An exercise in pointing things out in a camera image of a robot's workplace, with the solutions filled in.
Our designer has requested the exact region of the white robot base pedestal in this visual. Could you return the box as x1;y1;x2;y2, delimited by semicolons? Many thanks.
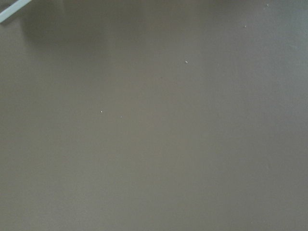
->
0;0;32;24

